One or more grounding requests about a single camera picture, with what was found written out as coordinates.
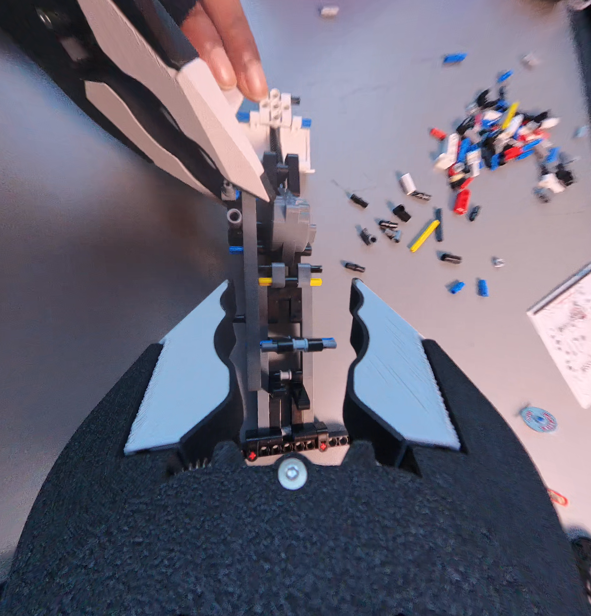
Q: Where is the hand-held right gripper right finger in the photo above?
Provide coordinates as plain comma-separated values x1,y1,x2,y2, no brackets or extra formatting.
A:
344,278,463,465

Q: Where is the yellow toy brick axle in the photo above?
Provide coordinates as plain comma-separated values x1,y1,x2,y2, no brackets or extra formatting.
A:
409,219,441,253

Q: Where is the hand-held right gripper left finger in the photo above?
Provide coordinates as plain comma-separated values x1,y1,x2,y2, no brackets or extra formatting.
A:
123,279,242,458

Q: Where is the white printed sticker sheet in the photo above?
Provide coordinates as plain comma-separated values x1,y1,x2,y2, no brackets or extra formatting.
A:
527,254,591,410

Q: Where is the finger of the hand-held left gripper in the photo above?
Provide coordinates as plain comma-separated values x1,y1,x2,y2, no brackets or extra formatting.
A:
83,79,221,200
78,0,272,202

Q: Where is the round blue printed disc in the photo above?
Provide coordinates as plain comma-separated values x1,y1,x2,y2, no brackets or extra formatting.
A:
520,406,558,436

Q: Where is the person's left hand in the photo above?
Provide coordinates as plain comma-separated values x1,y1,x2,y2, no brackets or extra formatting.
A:
179,0,270,103

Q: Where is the toy brick vehicle chassis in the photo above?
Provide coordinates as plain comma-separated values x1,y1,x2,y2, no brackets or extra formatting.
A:
221,88,354,465

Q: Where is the pile of small toy bricks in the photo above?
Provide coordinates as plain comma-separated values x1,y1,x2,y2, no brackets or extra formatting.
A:
433,87,579,203

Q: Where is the grey desk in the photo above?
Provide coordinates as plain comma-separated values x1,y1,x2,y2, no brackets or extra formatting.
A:
0,0,591,616

